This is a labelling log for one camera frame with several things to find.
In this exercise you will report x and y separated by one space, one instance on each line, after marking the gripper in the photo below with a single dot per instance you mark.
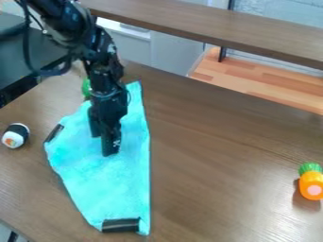
108 94

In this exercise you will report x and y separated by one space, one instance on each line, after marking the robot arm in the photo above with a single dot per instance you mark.
69 19

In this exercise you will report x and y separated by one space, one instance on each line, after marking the blue cloth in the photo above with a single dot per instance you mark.
105 182

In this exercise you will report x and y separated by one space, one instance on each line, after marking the green toy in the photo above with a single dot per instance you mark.
86 88

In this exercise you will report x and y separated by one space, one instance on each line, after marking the toy sushi roll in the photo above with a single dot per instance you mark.
16 135

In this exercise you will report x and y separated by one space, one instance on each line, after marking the black desk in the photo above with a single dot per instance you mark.
17 53

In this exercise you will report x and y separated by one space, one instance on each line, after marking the wooden bench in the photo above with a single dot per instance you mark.
235 28

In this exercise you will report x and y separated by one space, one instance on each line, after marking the orange toy carrot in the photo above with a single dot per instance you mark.
312 184

